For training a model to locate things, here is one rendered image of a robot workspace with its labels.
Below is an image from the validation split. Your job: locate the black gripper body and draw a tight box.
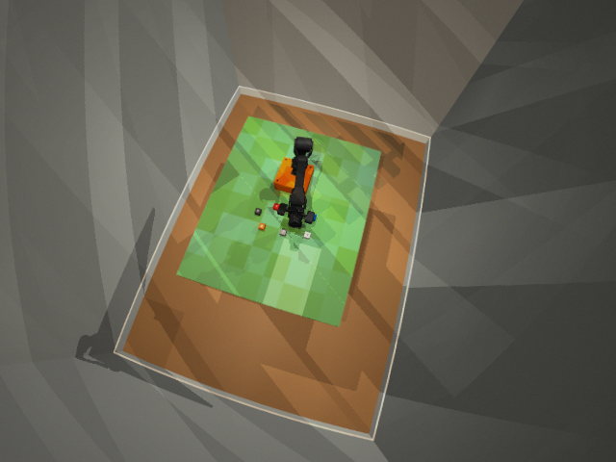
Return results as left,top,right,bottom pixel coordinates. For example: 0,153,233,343
277,203,315,224

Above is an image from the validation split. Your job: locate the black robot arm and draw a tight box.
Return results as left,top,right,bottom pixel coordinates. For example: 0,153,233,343
288,136,314,229

